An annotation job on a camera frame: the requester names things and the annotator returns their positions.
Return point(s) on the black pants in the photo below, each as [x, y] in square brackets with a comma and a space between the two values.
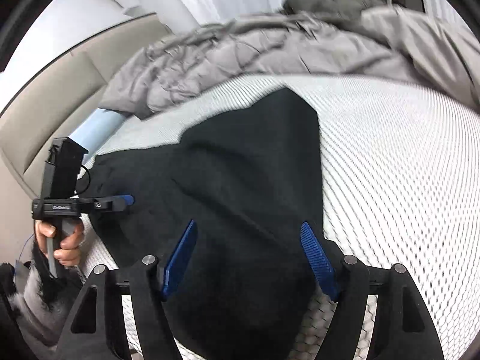
[249, 179]

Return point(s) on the person's left hand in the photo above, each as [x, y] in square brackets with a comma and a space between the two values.
[68, 254]

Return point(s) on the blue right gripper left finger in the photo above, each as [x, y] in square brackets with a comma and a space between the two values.
[174, 270]

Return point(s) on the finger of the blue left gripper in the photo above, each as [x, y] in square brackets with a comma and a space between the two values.
[126, 200]

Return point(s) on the beige padded headboard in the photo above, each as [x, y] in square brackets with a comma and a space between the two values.
[64, 93]

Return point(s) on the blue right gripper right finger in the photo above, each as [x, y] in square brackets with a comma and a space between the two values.
[322, 257]

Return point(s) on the grey furry sleeve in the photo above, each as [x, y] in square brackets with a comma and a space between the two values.
[41, 307]

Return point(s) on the light blue pillow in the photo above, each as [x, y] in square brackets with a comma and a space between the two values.
[97, 129]

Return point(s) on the grey crumpled duvet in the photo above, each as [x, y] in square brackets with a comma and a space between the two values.
[389, 42]

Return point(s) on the white honeycomb mesh mattress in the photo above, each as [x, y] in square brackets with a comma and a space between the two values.
[401, 178]

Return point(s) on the dark grey pillow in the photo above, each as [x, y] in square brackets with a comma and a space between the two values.
[333, 10]

